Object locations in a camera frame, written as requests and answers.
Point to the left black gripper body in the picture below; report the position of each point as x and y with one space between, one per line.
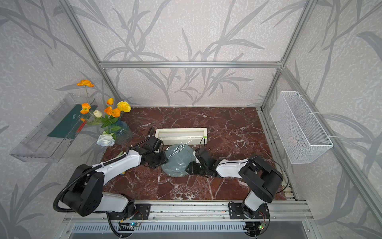
157 160

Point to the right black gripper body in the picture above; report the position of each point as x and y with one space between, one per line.
197 169

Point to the grey-green round plate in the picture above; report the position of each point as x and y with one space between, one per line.
178 160

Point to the white plastic wrap dispenser box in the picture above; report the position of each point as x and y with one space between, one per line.
190 136

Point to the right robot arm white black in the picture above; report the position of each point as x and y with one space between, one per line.
263 179

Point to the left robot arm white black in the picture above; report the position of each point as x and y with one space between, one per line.
84 192

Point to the flower bouquet in glass vase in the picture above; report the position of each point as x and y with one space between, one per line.
114 130

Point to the left green circuit board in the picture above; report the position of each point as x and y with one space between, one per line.
129 225

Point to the red pen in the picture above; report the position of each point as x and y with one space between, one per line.
84 122

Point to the right small circuit board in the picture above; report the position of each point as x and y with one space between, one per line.
262 226

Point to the dark green notebook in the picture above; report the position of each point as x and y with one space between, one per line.
70 124

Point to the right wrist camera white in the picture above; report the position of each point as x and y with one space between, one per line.
196 154

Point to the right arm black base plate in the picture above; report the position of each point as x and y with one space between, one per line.
240 211

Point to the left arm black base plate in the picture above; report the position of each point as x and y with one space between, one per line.
138 212

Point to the white wire mesh basket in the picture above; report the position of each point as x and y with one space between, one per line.
300 132

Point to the clear acrylic wall shelf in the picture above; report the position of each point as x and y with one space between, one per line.
37 146

